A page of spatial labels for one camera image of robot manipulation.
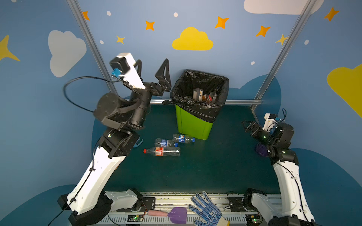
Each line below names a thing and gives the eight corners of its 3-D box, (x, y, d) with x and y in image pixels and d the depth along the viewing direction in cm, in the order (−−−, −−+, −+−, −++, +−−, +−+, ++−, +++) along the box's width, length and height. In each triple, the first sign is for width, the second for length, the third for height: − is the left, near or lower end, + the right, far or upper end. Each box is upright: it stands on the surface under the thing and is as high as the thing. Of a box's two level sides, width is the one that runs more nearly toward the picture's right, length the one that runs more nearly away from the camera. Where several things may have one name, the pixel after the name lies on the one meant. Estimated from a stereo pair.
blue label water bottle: (154, 145, 96) (154, 143, 94) (156, 140, 99) (155, 137, 97) (172, 148, 95) (172, 146, 93) (173, 142, 98) (173, 140, 96)
